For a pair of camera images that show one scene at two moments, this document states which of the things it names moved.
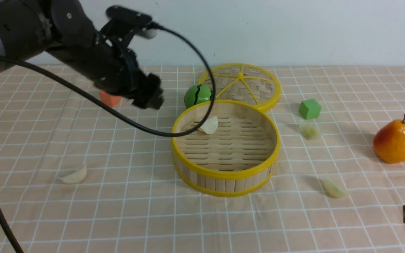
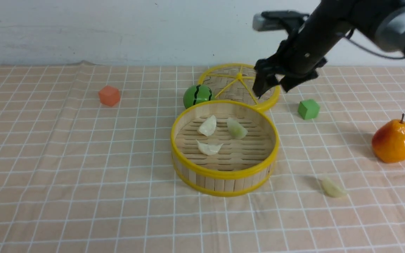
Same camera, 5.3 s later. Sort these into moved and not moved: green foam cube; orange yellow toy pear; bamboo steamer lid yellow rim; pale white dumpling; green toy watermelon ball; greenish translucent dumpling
Moved: pale white dumpling; greenish translucent dumpling
Not moved: green toy watermelon ball; bamboo steamer lid yellow rim; orange yellow toy pear; green foam cube
